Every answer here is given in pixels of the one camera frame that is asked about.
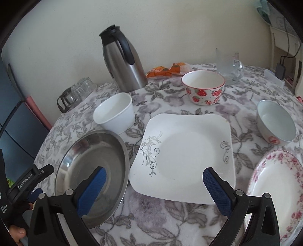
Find white bowl red emblem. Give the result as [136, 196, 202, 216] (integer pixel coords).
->
[257, 99, 296, 147]

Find stainless steel thermos jug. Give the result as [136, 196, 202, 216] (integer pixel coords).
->
[99, 25, 147, 93]

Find glass cups in holder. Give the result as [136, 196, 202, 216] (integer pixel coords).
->
[56, 77, 97, 113]

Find orange snack packet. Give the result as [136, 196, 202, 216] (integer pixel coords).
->
[169, 62, 192, 76]
[146, 66, 172, 78]

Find plain white ceramic bowl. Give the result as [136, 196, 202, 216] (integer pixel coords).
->
[93, 92, 135, 134]

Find round stainless steel plate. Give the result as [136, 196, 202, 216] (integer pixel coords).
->
[55, 130, 130, 229]

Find clear glass pitcher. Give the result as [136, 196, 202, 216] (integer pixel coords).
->
[216, 48, 244, 85]

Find white square plate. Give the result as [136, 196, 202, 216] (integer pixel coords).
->
[129, 113, 236, 205]

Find person's left hand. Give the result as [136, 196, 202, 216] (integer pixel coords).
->
[9, 225, 26, 246]

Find left orange snack packet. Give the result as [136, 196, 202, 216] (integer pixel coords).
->
[146, 66, 172, 78]

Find strawberry pattern ceramic bowl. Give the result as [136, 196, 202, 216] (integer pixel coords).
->
[181, 70, 226, 106]

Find white power strip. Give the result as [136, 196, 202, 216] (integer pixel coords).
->
[264, 69, 285, 88]

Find floral tablecloth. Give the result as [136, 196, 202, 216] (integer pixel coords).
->
[35, 66, 302, 245]

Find pink floral round plate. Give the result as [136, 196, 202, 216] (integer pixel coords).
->
[247, 150, 302, 245]

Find right orange snack packet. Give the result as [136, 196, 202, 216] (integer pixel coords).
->
[169, 62, 192, 76]

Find white shelf furniture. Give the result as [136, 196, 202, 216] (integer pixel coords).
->
[270, 16, 302, 95]

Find black power adapter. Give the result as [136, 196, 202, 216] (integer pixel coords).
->
[275, 56, 286, 80]

